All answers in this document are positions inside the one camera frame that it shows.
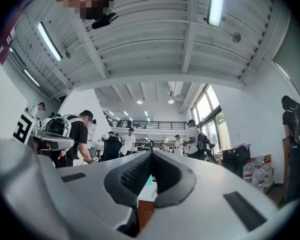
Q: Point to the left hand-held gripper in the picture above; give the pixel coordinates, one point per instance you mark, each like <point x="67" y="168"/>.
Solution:
<point x="21" y="129"/>

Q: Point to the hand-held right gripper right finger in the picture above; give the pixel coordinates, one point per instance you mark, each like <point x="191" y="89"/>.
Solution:
<point x="202" y="209"/>

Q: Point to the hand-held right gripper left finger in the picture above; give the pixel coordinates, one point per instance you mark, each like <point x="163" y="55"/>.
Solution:
<point x="90" y="196"/>

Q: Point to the white backpack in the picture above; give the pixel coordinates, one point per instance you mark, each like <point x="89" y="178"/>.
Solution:
<point x="62" y="125"/>

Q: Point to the white shelf unit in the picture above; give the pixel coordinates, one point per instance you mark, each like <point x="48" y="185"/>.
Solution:
<point x="92" y="134"/>

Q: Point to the black equipment case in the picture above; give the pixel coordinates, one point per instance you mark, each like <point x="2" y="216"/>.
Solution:
<point x="236" y="161"/>

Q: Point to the long ceiling lamp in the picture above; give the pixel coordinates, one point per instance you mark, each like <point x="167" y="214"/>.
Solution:
<point x="31" y="77"/>
<point x="50" y="41"/>
<point x="216" y="4"/>

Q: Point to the group of ceiling strip lights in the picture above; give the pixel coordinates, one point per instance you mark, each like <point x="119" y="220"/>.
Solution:
<point x="125" y="113"/>

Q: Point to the brown cardboard box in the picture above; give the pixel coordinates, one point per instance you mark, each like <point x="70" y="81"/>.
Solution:
<point x="267" y="157"/>

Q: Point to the round ceiling downlight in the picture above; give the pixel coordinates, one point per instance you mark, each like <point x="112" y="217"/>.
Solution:
<point x="171" y="101"/>
<point x="139" y="102"/>

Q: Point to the black mezzanine railing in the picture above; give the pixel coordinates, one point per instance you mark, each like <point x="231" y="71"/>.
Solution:
<point x="150" y="125"/>

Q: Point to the brown wooden board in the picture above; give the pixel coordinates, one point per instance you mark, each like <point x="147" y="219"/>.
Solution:
<point x="286" y="171"/>

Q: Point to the large window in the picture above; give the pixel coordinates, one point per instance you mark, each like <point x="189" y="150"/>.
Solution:
<point x="202" y="104"/>

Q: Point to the white ceiling pipes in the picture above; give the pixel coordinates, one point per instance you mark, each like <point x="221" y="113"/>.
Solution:
<point x="190" y="96"/>

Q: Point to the person's red shirt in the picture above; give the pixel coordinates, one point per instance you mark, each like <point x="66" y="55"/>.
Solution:
<point x="7" y="39"/>

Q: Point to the white ceiling air conditioner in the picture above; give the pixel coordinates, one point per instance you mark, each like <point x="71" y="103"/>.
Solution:
<point x="176" y="88"/>

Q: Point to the round metal ceiling fixture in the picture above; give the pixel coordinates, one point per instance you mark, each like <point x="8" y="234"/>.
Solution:
<point x="236" y="37"/>

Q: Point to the small ceiling camera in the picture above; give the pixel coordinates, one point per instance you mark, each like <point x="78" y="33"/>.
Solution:
<point x="68" y="54"/>

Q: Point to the black head-worn camera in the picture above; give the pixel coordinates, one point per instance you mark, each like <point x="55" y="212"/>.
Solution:
<point x="105" y="21"/>

